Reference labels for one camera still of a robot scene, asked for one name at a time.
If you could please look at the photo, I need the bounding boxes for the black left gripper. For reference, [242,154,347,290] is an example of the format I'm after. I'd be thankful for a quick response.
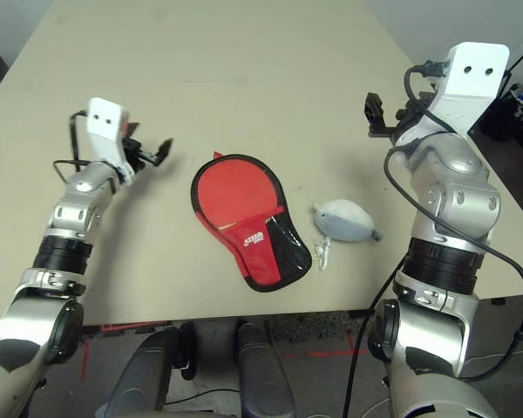
[122,122,175,173]

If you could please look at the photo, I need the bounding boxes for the grey left robot leg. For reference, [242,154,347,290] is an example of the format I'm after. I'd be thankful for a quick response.
[108,321,197,418]

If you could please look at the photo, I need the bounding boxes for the red black paddle case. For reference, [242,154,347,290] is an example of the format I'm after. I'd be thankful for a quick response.
[190,151,314,293]

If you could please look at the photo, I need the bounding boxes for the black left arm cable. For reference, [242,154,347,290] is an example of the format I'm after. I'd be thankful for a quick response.
[51,111,92,186]

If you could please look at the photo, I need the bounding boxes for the black trash bin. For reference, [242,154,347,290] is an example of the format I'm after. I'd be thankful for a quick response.
[479,82,523,143]

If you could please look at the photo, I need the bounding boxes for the grey right robot leg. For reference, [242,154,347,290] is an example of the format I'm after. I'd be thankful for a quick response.
[237,320,297,418]

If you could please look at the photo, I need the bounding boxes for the white plush zipper charm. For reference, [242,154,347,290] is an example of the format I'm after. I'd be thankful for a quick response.
[311,199,384,271]

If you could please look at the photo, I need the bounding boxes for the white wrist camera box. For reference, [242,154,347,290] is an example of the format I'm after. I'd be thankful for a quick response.
[420,42,512,139]
[86,98,136,186]

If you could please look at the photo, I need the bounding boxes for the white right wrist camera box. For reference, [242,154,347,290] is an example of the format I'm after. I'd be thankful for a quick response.
[420,42,512,139]

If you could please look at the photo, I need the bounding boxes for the grey robot leg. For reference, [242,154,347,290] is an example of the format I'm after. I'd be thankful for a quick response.
[237,320,297,418]
[108,321,197,418]

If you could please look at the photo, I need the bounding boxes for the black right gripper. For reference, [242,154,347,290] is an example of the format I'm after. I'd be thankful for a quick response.
[363,91,438,143]

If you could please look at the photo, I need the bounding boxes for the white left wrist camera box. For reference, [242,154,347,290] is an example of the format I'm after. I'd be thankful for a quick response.
[86,98,136,186]

